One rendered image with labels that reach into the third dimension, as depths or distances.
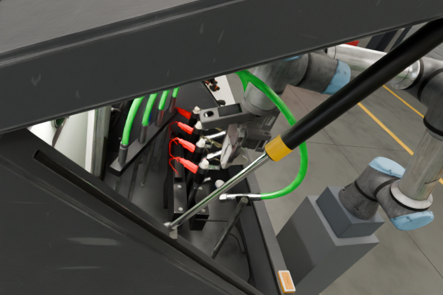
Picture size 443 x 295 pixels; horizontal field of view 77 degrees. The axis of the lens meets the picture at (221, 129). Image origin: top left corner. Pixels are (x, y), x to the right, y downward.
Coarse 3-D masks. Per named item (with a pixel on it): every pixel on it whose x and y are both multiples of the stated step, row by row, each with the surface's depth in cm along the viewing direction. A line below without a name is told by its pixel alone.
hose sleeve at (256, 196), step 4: (252, 192) 62; (256, 192) 62; (260, 192) 62; (228, 196) 63; (232, 196) 63; (252, 196) 61; (256, 196) 61; (260, 196) 61; (228, 200) 63; (232, 200) 63; (236, 200) 63; (252, 200) 61; (256, 200) 61; (260, 200) 61
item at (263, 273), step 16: (240, 192) 102; (256, 208) 89; (256, 224) 86; (256, 240) 85; (272, 240) 81; (256, 256) 84; (272, 256) 77; (256, 272) 82; (272, 272) 74; (256, 288) 81; (272, 288) 73
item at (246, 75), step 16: (256, 80) 47; (272, 96) 48; (288, 112) 49; (128, 128) 60; (128, 144) 63; (304, 144) 51; (304, 160) 53; (304, 176) 55; (272, 192) 60; (288, 192) 58
